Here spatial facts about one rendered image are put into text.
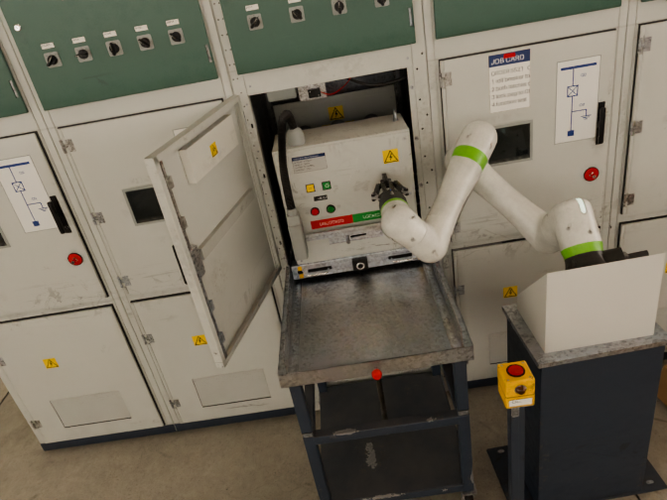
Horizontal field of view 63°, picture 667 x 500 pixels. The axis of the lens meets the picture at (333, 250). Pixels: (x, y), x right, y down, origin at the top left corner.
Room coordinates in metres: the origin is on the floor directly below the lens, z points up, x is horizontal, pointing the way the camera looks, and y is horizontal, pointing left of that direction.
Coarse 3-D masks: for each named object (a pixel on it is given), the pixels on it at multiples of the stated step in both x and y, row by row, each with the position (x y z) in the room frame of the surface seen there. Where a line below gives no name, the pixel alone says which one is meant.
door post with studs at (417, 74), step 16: (416, 0) 1.99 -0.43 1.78; (416, 16) 1.99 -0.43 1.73; (416, 32) 1.99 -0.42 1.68; (416, 48) 1.99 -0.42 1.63; (416, 64) 1.99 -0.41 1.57; (416, 80) 1.99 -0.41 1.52; (416, 96) 1.99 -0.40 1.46; (416, 112) 2.00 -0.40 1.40; (416, 128) 2.00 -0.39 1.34; (416, 144) 2.00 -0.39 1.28; (432, 144) 1.99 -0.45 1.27; (416, 160) 2.00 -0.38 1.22; (432, 160) 1.99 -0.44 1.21; (432, 176) 1.99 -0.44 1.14; (432, 192) 1.99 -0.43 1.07
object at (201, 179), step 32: (192, 128) 1.67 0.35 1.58; (224, 128) 1.86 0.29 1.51; (160, 160) 1.47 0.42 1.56; (192, 160) 1.62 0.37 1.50; (224, 160) 1.86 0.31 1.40; (160, 192) 1.45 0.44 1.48; (192, 192) 1.61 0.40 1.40; (224, 192) 1.80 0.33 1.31; (192, 224) 1.56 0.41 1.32; (224, 224) 1.71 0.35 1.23; (256, 224) 1.97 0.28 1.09; (192, 256) 1.47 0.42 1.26; (224, 256) 1.69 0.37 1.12; (256, 256) 1.90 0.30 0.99; (192, 288) 1.45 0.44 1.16; (224, 288) 1.63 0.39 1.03; (256, 288) 1.84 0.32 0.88; (224, 320) 1.57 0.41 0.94; (224, 352) 1.48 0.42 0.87
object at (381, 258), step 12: (384, 252) 1.85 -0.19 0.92; (396, 252) 1.85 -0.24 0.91; (408, 252) 1.85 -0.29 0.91; (300, 264) 1.88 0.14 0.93; (312, 264) 1.87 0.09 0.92; (324, 264) 1.87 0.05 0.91; (336, 264) 1.86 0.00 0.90; (348, 264) 1.86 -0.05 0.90; (372, 264) 1.86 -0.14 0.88; (384, 264) 1.85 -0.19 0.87; (312, 276) 1.87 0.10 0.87
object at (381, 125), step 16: (320, 128) 2.07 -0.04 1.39; (336, 128) 2.03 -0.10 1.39; (352, 128) 1.99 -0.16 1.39; (368, 128) 1.96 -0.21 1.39; (384, 128) 1.92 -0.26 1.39; (400, 128) 1.89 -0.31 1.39; (288, 144) 1.95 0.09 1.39; (304, 144) 1.91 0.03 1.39; (320, 144) 1.87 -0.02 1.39; (416, 208) 1.86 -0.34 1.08
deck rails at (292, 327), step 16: (432, 272) 1.76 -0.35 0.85; (288, 288) 1.74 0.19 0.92; (432, 288) 1.66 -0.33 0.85; (288, 304) 1.65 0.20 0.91; (448, 304) 1.51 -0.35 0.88; (288, 320) 1.57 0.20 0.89; (448, 320) 1.45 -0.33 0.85; (288, 336) 1.50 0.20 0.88; (448, 336) 1.37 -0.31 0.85; (288, 352) 1.43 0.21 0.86; (288, 368) 1.37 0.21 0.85
